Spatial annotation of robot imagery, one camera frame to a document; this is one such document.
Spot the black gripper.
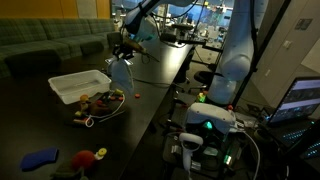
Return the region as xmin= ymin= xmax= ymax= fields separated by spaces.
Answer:
xmin=112 ymin=42 xmax=136 ymax=58

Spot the white terry towel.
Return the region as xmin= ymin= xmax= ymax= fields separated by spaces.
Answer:
xmin=107 ymin=55 xmax=135 ymax=94

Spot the white plastic bin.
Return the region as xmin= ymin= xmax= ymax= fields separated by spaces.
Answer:
xmin=47 ymin=69 xmax=113 ymax=105

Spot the dark upholstered chair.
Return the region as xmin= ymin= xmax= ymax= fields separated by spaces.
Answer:
xmin=106 ymin=31 xmax=123 ymax=48
xmin=79 ymin=40 xmax=105 ymax=56
xmin=4 ymin=49 xmax=63 ymax=76

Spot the green plaid sofa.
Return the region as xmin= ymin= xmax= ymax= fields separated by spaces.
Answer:
xmin=0 ymin=17 xmax=116 ymax=79

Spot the black office chair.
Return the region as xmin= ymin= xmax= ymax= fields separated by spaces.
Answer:
xmin=193 ymin=69 xmax=218 ymax=89

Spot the white VR headset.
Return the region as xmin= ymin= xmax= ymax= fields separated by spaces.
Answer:
xmin=184 ymin=102 xmax=237 ymax=134

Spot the white VR controller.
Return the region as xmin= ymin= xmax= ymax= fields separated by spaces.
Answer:
xmin=178 ymin=132 xmax=204 ymax=174

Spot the red plush ball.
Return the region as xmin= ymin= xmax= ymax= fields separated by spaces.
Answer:
xmin=71 ymin=149 xmax=98 ymax=171

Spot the dark green felt piece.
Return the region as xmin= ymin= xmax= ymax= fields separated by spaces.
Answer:
xmin=49 ymin=163 xmax=88 ymax=180

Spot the blue sponge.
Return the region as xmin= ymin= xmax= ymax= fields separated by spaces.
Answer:
xmin=19 ymin=146 xmax=59 ymax=172

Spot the black slanted pole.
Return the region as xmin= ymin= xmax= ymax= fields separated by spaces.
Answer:
xmin=231 ymin=0 xmax=293 ymax=108

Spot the open laptop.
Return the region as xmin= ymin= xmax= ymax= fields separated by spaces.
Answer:
xmin=263 ymin=76 xmax=320 ymax=149

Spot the white cord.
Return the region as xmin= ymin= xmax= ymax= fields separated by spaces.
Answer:
xmin=84 ymin=93 xmax=127 ymax=129

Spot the white wall switch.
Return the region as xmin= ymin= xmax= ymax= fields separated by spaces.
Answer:
xmin=283 ymin=39 xmax=294 ymax=50

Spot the grey headset cable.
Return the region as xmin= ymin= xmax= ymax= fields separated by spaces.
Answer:
xmin=233 ymin=129 xmax=262 ymax=180

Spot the grey wall sign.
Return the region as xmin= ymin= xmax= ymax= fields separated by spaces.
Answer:
xmin=295 ymin=17 xmax=314 ymax=31

